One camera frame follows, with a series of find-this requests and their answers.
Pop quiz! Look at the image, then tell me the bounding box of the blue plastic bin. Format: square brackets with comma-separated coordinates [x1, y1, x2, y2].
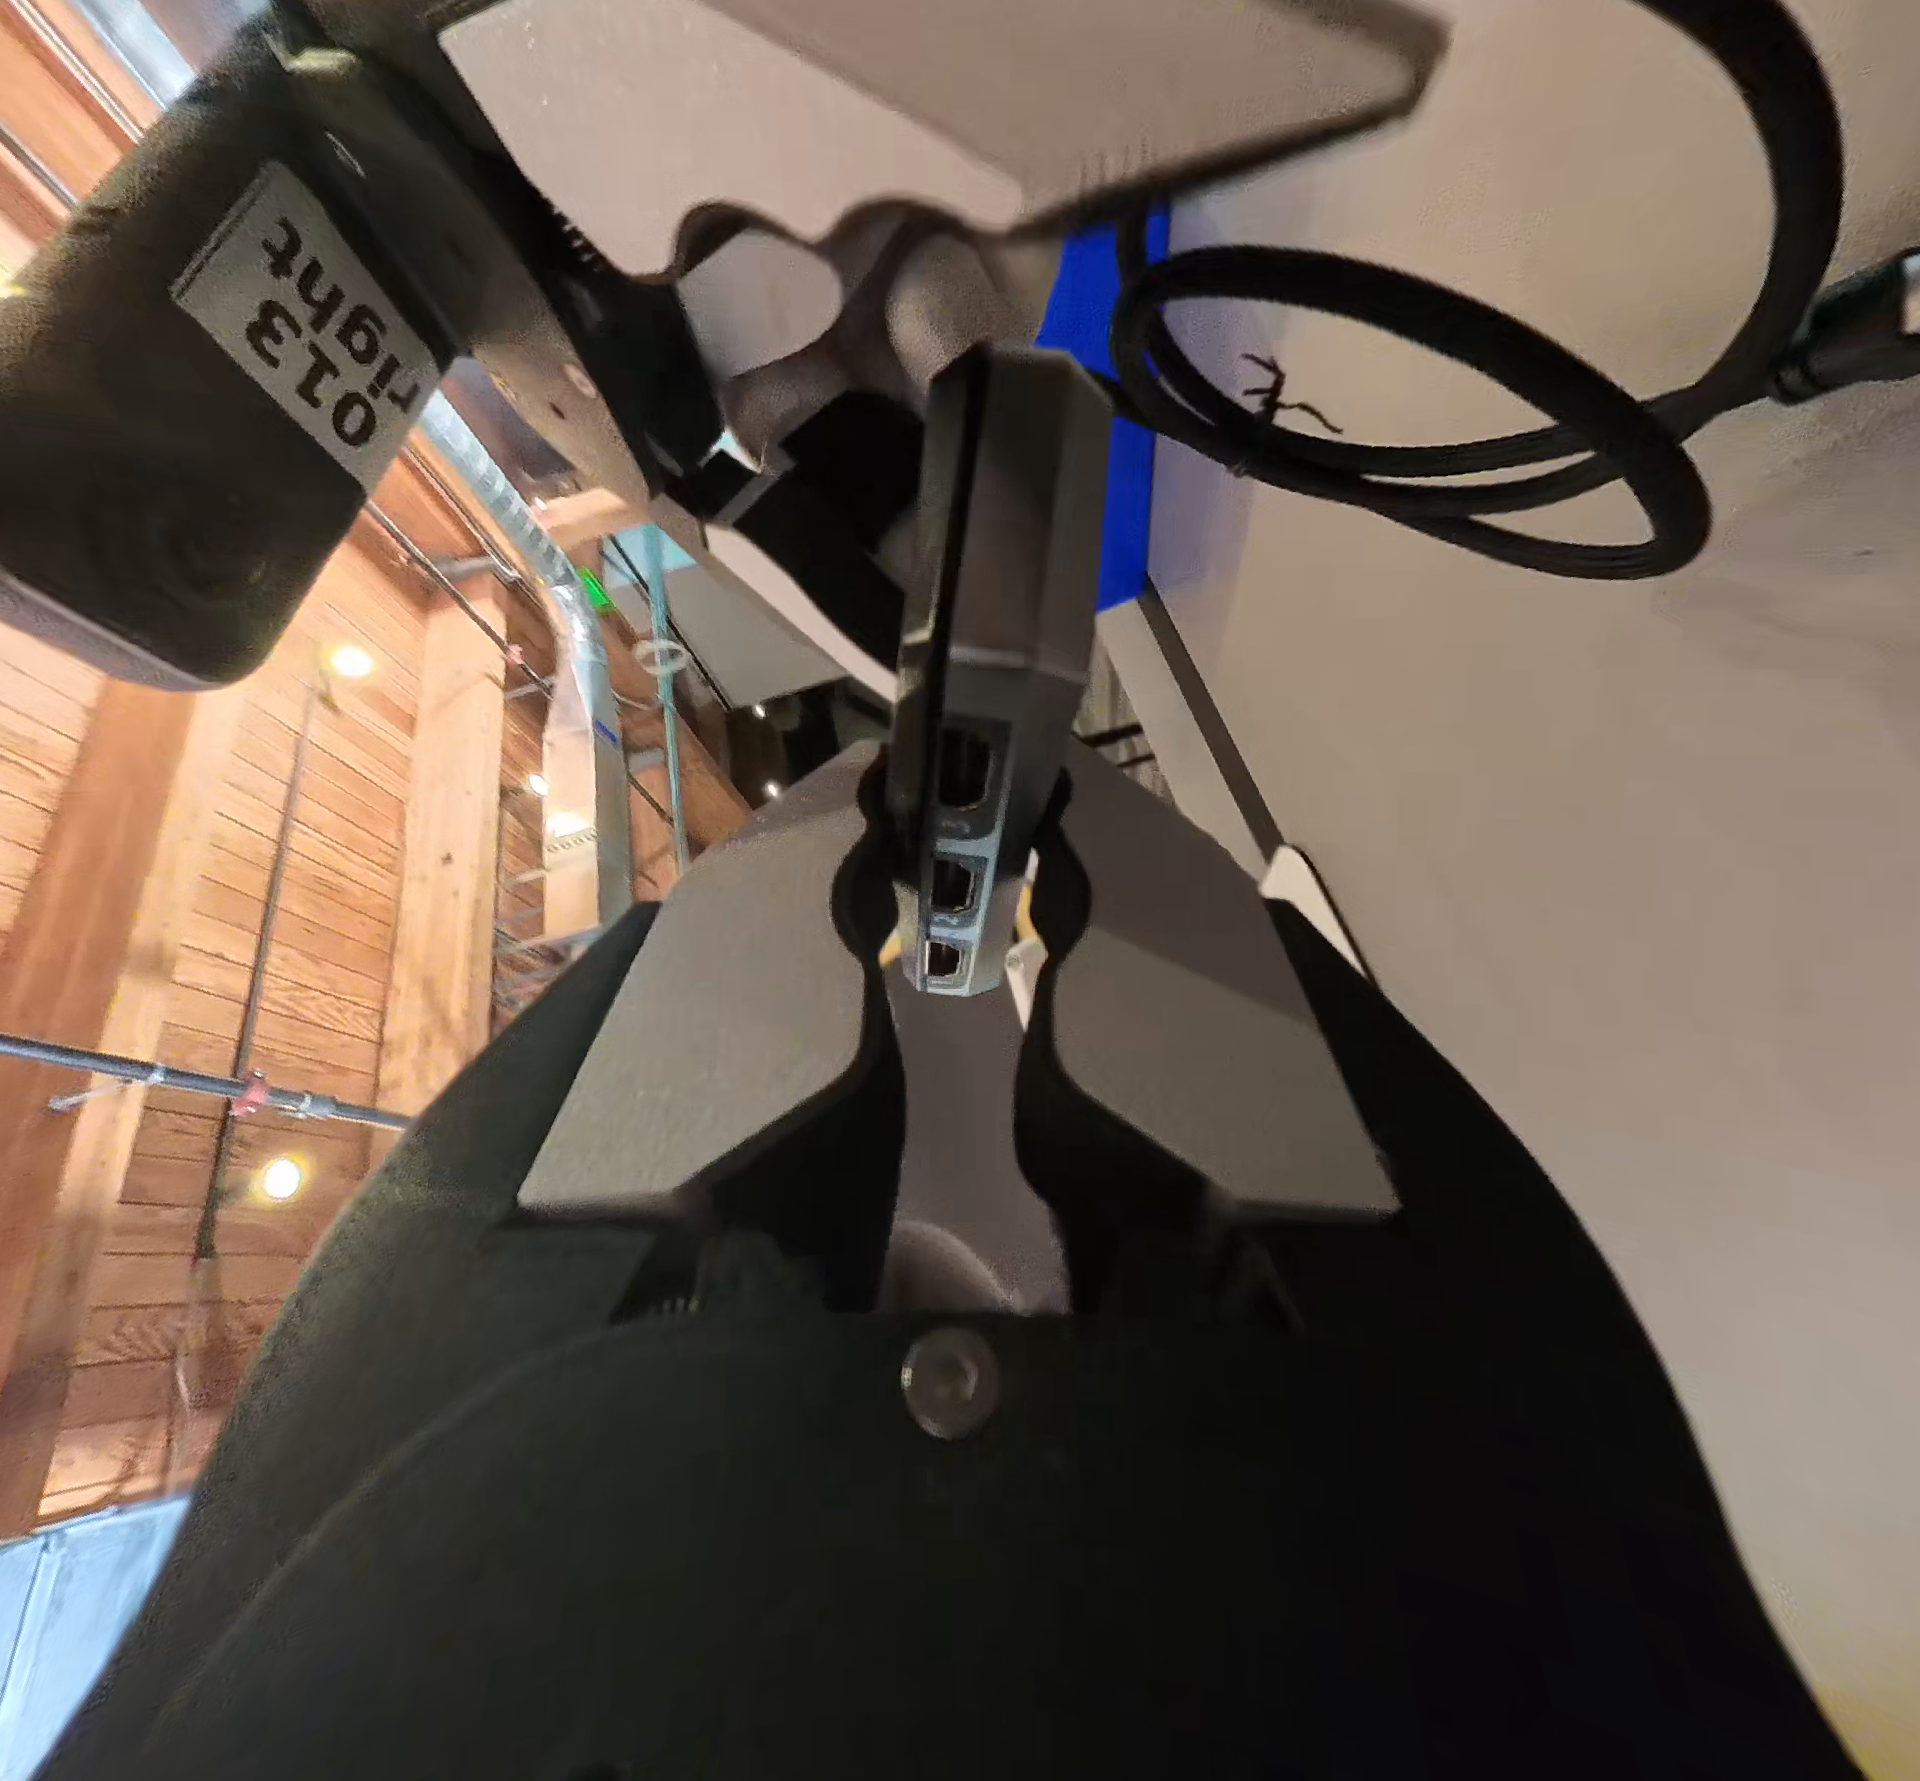
[1050, 203, 1174, 613]

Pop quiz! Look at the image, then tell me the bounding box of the thin metal rod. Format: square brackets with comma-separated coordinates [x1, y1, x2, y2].
[0, 1029, 414, 1130]

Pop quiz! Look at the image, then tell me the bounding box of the black hdmi switch box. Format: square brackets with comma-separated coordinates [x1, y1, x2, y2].
[884, 345, 1116, 1002]

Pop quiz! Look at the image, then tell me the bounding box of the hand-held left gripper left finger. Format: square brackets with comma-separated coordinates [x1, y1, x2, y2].
[515, 738, 914, 1221]

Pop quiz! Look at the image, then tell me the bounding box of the black hdmi cable coil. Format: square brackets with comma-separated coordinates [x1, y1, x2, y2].
[1113, 0, 1920, 583]

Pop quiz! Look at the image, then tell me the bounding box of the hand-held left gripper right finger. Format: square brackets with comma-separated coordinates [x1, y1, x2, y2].
[1010, 757, 1403, 1225]

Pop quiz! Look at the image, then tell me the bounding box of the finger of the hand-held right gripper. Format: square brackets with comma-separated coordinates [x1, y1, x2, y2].
[603, 0, 1452, 237]
[438, 0, 1038, 282]

